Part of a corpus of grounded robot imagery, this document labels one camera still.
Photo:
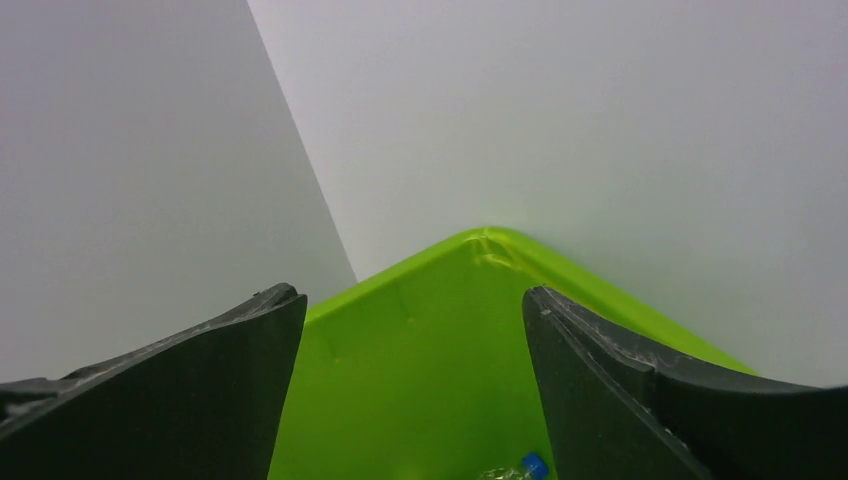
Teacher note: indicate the pepsi bottle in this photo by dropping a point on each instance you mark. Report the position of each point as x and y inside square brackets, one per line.
[531, 467]

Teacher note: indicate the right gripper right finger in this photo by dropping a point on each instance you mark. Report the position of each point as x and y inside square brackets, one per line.
[619, 405]

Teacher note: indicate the green plastic bin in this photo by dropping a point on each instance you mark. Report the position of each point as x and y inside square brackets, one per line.
[423, 371]

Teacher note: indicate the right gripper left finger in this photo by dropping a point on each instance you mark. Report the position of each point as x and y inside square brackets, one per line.
[204, 403]

